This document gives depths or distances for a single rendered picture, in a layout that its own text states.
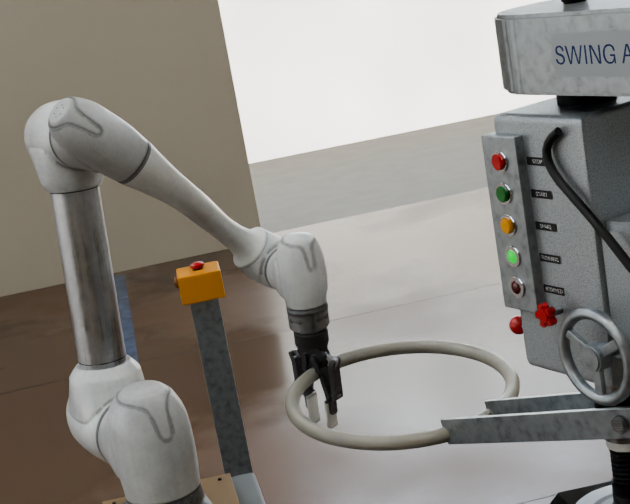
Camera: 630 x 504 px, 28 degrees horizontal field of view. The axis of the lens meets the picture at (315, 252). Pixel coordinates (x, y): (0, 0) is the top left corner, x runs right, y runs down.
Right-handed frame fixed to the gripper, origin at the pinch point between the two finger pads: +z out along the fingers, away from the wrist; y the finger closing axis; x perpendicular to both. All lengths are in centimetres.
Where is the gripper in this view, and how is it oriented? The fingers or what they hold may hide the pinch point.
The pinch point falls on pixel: (322, 411)
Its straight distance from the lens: 281.6
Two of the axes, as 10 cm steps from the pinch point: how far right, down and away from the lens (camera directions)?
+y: 7.5, 1.1, -6.6
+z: 1.3, 9.4, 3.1
